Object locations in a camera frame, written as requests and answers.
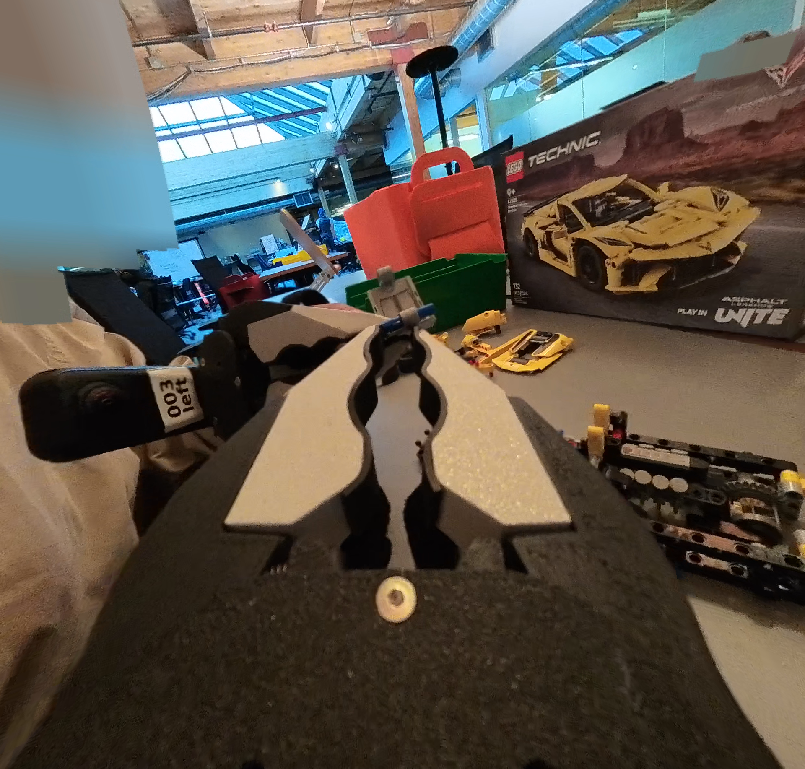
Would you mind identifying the beige clothing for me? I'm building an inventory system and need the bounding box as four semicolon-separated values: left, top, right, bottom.
0;304;227;738

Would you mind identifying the dark toy car box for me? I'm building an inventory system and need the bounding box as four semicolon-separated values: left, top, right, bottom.
503;68;805;342

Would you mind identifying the red storage box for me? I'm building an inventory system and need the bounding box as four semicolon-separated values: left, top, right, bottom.
343;151;507;270

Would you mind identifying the black strap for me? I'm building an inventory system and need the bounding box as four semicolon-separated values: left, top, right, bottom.
60;269;190;367

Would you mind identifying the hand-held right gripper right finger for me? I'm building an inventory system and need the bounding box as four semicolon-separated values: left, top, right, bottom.
402;327;574;572

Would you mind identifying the silver ventilation duct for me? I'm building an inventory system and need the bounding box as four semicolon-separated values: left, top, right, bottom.
449;0;551;56

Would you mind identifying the black disc stand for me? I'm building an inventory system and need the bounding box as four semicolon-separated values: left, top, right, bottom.
405;46;460;179

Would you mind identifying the grey desk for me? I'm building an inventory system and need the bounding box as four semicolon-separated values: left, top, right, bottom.
352;307;805;769

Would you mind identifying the grey curved brick panel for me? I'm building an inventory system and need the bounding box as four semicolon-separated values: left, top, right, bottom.
366;266;436;386

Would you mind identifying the red chair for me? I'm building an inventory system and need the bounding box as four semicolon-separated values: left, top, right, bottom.
217;272;265;311

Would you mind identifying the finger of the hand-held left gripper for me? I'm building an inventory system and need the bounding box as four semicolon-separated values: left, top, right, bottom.
285;304;387;343
247;315;304;369

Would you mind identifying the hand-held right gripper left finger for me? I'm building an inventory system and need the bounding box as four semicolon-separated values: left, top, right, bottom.
223;325;394;572

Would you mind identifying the green storage bin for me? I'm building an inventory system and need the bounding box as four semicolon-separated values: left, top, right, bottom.
346;253;509;336

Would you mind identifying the yellow toy car roof panel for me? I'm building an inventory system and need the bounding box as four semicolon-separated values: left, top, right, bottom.
484;329;574;375

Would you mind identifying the brick-built toy car chassis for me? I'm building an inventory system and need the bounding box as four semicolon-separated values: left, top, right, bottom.
560;404;805;603

